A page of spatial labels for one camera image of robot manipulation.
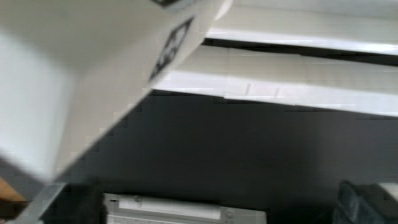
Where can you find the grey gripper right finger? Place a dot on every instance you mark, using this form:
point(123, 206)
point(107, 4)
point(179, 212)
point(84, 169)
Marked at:
point(367, 204)

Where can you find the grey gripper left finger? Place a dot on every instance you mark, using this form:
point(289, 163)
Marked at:
point(68, 204)

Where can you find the white desk leg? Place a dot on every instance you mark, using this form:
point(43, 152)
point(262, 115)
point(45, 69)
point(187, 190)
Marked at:
point(88, 49)

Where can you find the white desk top tray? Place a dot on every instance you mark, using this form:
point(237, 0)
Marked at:
point(337, 24)

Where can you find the white front fence rail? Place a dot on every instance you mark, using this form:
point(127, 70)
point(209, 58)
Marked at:
point(287, 79)

